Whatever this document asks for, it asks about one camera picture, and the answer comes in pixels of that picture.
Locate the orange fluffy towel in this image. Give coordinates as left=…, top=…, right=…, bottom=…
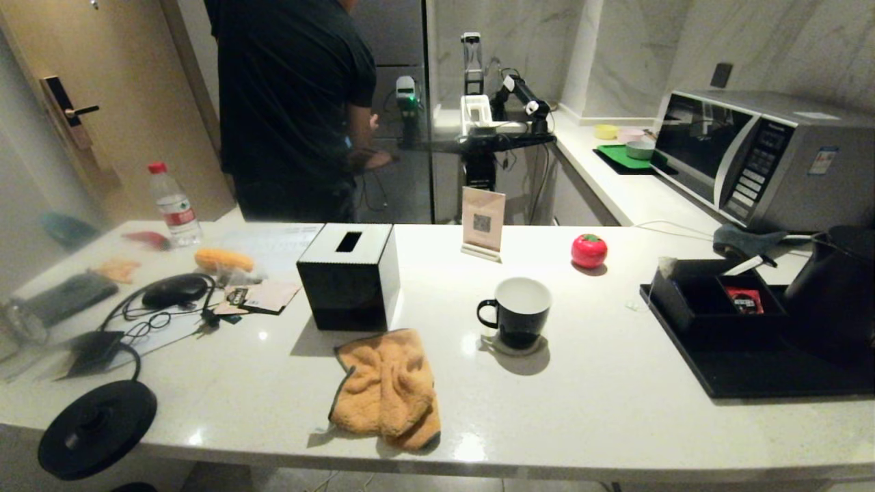
left=329, top=328, right=442, bottom=452

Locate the black mug white inside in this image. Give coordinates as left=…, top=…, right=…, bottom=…
left=476, top=277, right=553, bottom=351

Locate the black door lock handle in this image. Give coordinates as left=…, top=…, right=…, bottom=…
left=40, top=77, right=101, bottom=152

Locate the yellow corn cob toy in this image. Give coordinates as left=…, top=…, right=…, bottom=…
left=195, top=248, right=256, bottom=274

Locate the chrome faucet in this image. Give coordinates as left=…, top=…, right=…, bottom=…
left=484, top=58, right=505, bottom=111

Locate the person in black shirt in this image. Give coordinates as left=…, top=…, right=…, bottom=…
left=205, top=0, right=394, bottom=223

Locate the white stick sachet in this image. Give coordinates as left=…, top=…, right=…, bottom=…
left=719, top=255, right=778, bottom=277

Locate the round grey coaster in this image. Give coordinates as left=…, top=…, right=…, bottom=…
left=481, top=331, right=548, bottom=357

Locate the pink flat packet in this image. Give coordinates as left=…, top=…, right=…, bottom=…
left=215, top=280, right=303, bottom=316

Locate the orange fries toy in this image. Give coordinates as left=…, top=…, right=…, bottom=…
left=94, top=258, right=143, bottom=284

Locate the black round kettle base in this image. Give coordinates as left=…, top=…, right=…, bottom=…
left=38, top=380, right=158, bottom=480

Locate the red sachet packet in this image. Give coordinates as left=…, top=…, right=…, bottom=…
left=723, top=287, right=764, bottom=315

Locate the clear water bottle red cap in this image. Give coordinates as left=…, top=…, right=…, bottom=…
left=149, top=162, right=204, bottom=248

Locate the large black serving tray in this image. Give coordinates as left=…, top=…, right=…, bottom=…
left=639, top=284, right=875, bottom=398

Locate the red tomato toy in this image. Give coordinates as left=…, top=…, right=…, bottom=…
left=571, top=234, right=608, bottom=269

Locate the small wooden side table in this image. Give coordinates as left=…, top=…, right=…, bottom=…
left=357, top=149, right=394, bottom=173

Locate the silver microwave oven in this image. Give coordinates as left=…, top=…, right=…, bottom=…
left=651, top=90, right=875, bottom=234

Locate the device with green light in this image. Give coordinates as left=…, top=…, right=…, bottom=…
left=395, top=75, right=420, bottom=144

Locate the teal round object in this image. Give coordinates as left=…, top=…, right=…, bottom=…
left=41, top=213, right=102, bottom=250

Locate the beige QR code sign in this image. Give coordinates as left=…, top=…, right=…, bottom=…
left=459, top=187, right=507, bottom=264

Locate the white plastic stand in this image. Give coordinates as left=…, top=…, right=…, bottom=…
left=459, top=96, right=494, bottom=137

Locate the black power cable with plug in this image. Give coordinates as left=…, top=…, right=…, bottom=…
left=101, top=273, right=223, bottom=380

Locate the wooden door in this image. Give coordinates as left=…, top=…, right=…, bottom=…
left=0, top=0, right=237, bottom=226

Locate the black background shelf board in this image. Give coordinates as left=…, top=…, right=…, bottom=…
left=399, top=133, right=556, bottom=155

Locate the dark green card box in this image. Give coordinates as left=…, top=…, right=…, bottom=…
left=65, top=331, right=127, bottom=378

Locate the green board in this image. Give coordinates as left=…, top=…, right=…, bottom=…
left=596, top=144, right=660, bottom=172

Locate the white power cable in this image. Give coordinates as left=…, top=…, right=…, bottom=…
left=629, top=220, right=814, bottom=243

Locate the black compartment organizer box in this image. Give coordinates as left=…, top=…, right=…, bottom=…
left=649, top=258, right=788, bottom=332

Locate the black tissue box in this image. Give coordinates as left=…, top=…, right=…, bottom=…
left=297, top=223, right=401, bottom=333

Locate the black computer mouse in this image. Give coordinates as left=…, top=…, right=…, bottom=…
left=142, top=274, right=211, bottom=310

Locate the black electric kettle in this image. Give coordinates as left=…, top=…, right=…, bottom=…
left=783, top=225, right=875, bottom=363

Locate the grey blue rag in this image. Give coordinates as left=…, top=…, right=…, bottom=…
left=712, top=224, right=789, bottom=260

